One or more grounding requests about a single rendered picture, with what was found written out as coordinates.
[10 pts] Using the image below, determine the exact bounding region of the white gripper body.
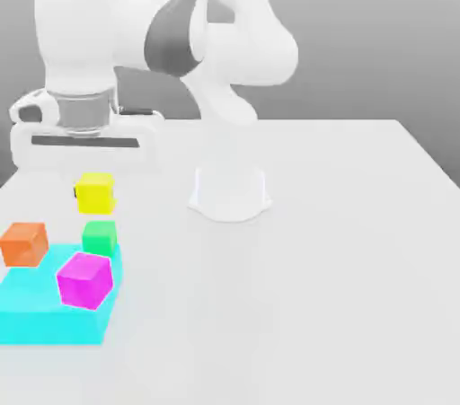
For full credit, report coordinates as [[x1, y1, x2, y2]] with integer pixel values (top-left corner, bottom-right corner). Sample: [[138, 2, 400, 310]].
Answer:
[[9, 113, 165, 172]]

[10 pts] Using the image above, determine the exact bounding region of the small yellow cube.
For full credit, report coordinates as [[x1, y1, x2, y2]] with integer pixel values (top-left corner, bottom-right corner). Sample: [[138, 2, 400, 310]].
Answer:
[[73, 172, 119, 215]]

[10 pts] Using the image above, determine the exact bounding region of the small green cube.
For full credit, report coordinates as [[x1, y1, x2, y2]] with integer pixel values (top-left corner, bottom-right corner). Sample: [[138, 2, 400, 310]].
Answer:
[[81, 220, 119, 258]]

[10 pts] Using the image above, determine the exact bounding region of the small orange cube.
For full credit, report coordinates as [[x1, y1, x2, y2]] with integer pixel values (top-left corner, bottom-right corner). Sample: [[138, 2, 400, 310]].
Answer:
[[0, 222, 49, 269]]

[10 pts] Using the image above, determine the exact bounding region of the small magenta cube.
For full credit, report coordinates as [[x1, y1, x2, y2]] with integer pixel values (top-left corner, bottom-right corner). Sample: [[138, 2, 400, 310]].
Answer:
[[56, 251, 114, 312]]

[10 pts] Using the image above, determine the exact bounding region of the large cyan box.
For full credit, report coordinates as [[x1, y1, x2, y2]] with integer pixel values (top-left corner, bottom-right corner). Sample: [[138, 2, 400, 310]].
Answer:
[[0, 242, 124, 347]]

